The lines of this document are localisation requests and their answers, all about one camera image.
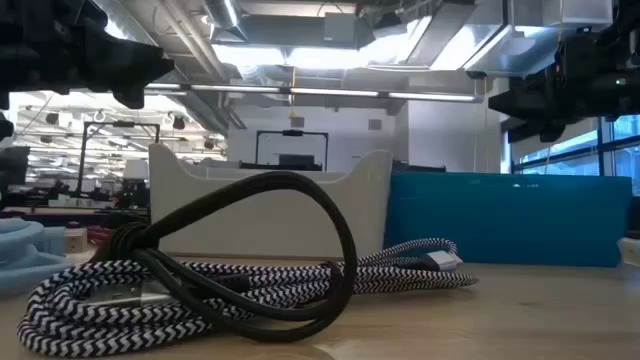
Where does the tall black frame stand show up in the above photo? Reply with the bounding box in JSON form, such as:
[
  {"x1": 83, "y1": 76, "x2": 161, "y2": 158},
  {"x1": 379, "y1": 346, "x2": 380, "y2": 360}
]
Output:
[{"x1": 77, "y1": 121, "x2": 161, "y2": 199}]

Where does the black white braided cable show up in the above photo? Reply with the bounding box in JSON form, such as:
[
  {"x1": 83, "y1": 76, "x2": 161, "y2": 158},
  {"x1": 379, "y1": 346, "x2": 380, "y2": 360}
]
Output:
[{"x1": 16, "y1": 237, "x2": 479, "y2": 359}]

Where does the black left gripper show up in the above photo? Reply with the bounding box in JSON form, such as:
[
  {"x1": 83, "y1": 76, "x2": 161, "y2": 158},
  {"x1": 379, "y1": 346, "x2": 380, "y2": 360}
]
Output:
[{"x1": 29, "y1": 0, "x2": 175, "y2": 110}]

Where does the black window frame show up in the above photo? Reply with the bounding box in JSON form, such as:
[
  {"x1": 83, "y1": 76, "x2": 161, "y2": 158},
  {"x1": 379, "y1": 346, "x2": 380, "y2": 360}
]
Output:
[{"x1": 509, "y1": 113, "x2": 640, "y2": 196}]

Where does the linear ceiling light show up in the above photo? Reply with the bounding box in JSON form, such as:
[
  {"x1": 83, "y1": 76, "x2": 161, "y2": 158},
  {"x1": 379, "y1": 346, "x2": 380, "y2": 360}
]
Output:
[{"x1": 144, "y1": 82, "x2": 484, "y2": 104}]

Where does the rectangular metal air duct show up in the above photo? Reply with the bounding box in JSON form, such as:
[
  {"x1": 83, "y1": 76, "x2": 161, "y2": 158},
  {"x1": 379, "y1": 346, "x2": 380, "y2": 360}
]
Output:
[{"x1": 462, "y1": 0, "x2": 614, "y2": 79}]

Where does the thick black cable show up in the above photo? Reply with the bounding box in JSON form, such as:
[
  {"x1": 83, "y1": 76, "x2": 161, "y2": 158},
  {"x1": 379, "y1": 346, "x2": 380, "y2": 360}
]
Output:
[{"x1": 89, "y1": 170, "x2": 359, "y2": 344}]

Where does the red braided cable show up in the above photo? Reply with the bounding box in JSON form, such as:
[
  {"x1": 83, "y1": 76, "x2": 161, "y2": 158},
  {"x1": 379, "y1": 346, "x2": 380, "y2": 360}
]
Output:
[{"x1": 87, "y1": 224, "x2": 119, "y2": 247}]

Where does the small silver spiral duct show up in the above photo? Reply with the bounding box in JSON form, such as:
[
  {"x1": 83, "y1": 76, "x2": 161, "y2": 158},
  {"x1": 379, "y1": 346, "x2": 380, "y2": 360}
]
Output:
[{"x1": 202, "y1": 0, "x2": 246, "y2": 41}]

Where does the teal plastic bin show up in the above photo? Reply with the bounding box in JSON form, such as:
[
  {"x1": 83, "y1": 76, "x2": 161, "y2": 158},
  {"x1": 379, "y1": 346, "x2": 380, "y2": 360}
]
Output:
[{"x1": 383, "y1": 172, "x2": 634, "y2": 269}]

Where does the large silver spiral duct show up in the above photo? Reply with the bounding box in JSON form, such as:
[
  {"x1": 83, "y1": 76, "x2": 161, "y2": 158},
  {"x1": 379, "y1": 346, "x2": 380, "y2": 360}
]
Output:
[{"x1": 92, "y1": 0, "x2": 231, "y2": 134}]

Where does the grey ceiling junction box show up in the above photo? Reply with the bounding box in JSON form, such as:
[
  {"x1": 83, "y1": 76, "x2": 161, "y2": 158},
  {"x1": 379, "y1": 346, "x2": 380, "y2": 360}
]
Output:
[{"x1": 323, "y1": 12, "x2": 357, "y2": 44}]

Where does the light grey plastic bin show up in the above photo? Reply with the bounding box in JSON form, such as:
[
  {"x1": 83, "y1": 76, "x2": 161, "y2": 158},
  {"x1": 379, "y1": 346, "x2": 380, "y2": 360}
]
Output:
[{"x1": 148, "y1": 143, "x2": 394, "y2": 260}]

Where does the short yellow hanging cord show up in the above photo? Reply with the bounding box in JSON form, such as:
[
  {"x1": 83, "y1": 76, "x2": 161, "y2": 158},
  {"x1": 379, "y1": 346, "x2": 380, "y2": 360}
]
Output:
[{"x1": 287, "y1": 67, "x2": 300, "y2": 120}]

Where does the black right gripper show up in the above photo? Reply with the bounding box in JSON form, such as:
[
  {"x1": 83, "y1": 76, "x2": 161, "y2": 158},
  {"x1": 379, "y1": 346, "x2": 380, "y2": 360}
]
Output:
[{"x1": 488, "y1": 27, "x2": 614, "y2": 144}]

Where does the black monitor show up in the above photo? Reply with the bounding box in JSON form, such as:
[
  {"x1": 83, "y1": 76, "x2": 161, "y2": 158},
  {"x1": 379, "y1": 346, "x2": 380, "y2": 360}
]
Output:
[{"x1": 0, "y1": 146, "x2": 31, "y2": 187}]

